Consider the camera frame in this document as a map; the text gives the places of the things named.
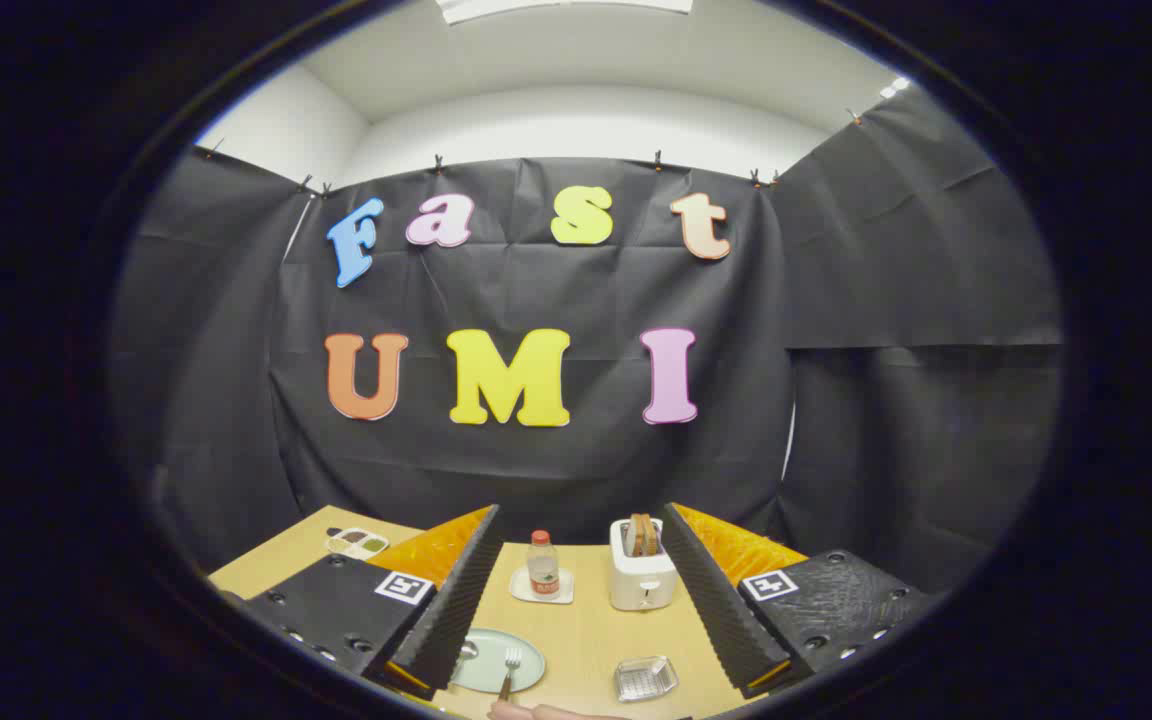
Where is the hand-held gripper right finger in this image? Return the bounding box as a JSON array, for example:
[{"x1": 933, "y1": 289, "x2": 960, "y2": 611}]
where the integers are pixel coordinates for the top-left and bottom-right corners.
[{"x1": 660, "y1": 502, "x2": 940, "y2": 699}]

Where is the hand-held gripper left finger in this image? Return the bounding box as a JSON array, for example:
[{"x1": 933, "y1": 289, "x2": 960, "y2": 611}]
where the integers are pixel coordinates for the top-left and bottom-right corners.
[{"x1": 221, "y1": 504, "x2": 504, "y2": 701}]

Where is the white square coaster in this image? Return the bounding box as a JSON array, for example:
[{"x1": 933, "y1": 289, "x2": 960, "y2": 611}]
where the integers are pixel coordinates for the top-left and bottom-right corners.
[{"x1": 509, "y1": 566, "x2": 576, "y2": 605}]

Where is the light green plate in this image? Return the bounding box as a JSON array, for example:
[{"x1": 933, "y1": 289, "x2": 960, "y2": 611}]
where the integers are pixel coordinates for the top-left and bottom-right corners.
[{"x1": 451, "y1": 628, "x2": 547, "y2": 694}]

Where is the white toaster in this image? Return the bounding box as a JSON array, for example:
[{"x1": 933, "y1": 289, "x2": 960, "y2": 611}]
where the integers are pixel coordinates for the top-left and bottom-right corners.
[{"x1": 609, "y1": 518, "x2": 679, "y2": 613}]

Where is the clear water bottle red cap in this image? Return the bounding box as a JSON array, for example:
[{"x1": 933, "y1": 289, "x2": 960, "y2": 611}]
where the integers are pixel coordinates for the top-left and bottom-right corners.
[{"x1": 527, "y1": 530, "x2": 560, "y2": 599}]

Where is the white divided sauce dish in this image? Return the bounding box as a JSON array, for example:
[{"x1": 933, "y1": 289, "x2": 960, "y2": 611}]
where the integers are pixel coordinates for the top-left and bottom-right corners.
[{"x1": 325, "y1": 527, "x2": 391, "y2": 560}]

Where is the large ceiling light panel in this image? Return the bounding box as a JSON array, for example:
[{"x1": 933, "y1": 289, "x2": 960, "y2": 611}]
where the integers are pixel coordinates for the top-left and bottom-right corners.
[{"x1": 436, "y1": 0, "x2": 695, "y2": 26}]

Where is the metal wire basket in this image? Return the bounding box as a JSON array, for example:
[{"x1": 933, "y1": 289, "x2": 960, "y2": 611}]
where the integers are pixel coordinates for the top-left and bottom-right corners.
[{"x1": 614, "y1": 656, "x2": 679, "y2": 703}]

